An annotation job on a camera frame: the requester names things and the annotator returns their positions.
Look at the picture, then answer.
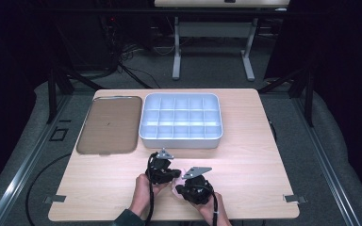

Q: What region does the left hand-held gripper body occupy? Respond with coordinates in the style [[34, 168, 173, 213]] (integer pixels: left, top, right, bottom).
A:
[[145, 148, 174, 186]]

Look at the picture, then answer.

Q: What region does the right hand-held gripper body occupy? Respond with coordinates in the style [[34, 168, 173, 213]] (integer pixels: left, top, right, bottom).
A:
[[182, 166, 215, 205]]

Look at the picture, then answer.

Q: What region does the person's right hand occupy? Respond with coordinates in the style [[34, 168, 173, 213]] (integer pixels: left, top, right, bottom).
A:
[[189, 191, 230, 225]]

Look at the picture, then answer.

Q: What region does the person's left hand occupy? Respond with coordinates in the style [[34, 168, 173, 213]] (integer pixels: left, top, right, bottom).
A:
[[128, 173, 171, 218]]

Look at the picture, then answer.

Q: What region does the white divided storage box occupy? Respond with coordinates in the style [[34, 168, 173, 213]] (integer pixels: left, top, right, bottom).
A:
[[138, 92, 224, 150]]

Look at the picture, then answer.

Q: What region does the brown translucent box lid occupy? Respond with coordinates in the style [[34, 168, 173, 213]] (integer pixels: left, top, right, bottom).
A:
[[75, 95, 143, 155]]

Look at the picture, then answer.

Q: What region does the grey metal table clip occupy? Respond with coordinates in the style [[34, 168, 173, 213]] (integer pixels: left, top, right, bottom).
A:
[[42, 194, 68, 204], [282, 194, 308, 204]]

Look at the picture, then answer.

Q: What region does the desk with white legs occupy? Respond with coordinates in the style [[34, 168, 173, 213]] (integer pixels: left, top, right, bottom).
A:
[[154, 0, 290, 82]]

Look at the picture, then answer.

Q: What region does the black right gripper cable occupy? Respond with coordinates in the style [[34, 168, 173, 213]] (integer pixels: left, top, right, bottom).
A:
[[197, 185, 219, 226]]

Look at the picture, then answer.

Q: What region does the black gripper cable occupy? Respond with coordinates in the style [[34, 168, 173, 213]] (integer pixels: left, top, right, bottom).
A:
[[197, 185, 219, 226], [25, 152, 156, 226]]

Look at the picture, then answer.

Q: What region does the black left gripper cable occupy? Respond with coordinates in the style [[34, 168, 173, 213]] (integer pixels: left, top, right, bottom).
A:
[[25, 152, 156, 226]]

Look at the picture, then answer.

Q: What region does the bundle of black floor cables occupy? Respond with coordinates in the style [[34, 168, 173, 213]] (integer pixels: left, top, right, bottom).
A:
[[99, 15, 162, 90]]

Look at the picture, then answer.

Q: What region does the aluminium floor rail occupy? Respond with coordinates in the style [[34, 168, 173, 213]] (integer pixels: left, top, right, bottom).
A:
[[0, 93, 74, 226], [291, 93, 362, 226]]

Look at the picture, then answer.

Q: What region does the black metal frame strut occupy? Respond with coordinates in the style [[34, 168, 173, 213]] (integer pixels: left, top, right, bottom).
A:
[[257, 67, 315, 128], [46, 65, 106, 125]]

